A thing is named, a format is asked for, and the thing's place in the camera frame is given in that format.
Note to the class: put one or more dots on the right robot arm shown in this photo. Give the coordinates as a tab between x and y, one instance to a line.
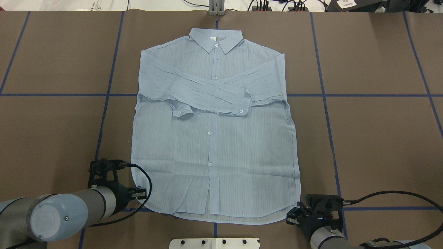
324	231

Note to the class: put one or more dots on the light blue striped shirt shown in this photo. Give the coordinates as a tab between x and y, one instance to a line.
213	130

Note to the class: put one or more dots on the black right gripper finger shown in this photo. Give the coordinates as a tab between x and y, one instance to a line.
292	216

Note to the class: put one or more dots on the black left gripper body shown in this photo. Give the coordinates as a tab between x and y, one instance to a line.
121	198

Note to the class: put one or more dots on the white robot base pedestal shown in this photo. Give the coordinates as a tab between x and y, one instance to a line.
215	243

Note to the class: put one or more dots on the black box with label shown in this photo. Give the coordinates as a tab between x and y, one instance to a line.
355	5

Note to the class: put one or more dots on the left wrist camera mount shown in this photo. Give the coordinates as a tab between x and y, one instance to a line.
103	172

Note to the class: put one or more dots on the black power strip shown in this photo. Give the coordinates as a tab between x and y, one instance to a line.
288	8

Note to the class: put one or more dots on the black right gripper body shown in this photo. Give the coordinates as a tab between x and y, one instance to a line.
307	223

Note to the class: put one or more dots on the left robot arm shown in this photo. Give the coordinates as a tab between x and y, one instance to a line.
31	223

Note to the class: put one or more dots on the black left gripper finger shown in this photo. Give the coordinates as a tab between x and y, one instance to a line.
138	193

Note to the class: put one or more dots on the aluminium frame post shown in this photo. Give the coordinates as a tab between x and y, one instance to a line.
216	7

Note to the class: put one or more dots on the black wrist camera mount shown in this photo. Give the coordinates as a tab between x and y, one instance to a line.
328	206

